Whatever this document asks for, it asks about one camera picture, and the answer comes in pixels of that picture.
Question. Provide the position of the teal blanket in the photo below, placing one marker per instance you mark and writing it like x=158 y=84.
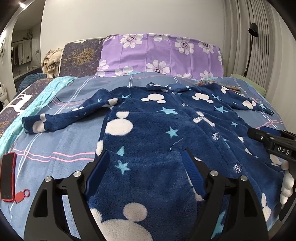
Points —
x=43 y=99

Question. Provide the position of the white gloved right hand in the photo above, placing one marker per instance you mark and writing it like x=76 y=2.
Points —
x=287 y=184

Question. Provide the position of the blue plaid bed sheet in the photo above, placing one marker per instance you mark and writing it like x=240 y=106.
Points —
x=67 y=150

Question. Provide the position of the navy fleece star baby romper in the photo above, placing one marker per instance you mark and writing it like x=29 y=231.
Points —
x=155 y=135

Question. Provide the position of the beige pleated curtain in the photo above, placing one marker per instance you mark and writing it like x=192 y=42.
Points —
x=272 y=63

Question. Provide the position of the folded floral clothes stack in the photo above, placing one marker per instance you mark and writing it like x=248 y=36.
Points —
x=224 y=86

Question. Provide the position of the green pillow edge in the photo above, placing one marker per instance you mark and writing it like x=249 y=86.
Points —
x=257 y=87

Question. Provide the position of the red cased phone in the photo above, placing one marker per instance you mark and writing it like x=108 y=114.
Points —
x=8 y=194

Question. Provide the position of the dark purple tree pillow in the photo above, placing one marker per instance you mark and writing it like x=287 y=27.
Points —
x=83 y=58

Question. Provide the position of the purple floral pillow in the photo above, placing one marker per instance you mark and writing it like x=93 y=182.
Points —
x=159 y=53

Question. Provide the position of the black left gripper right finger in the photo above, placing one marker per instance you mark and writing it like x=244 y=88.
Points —
x=244 y=217

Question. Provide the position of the black floor lamp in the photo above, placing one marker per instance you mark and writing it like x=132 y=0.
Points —
x=253 y=31

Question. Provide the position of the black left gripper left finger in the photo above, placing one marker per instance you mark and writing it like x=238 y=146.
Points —
x=47 y=218

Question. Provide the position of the beige crumpled cloth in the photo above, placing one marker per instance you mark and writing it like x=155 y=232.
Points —
x=51 y=63

